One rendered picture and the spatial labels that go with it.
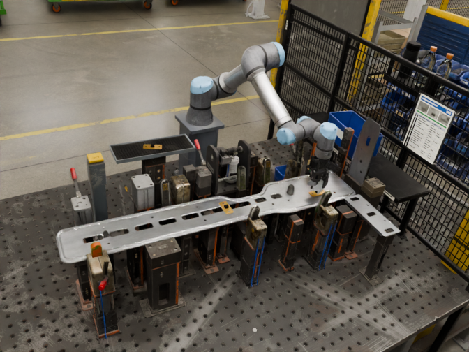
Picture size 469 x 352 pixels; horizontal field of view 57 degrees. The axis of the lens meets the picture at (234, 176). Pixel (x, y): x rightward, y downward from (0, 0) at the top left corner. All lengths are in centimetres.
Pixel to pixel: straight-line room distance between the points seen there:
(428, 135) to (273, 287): 105
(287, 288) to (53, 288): 103
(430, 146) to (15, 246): 204
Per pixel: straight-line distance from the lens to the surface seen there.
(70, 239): 183
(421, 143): 237
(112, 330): 187
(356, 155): 229
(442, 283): 239
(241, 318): 193
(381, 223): 209
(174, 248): 171
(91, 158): 198
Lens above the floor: 222
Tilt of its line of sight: 34 degrees down
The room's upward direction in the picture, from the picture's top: 7 degrees clockwise
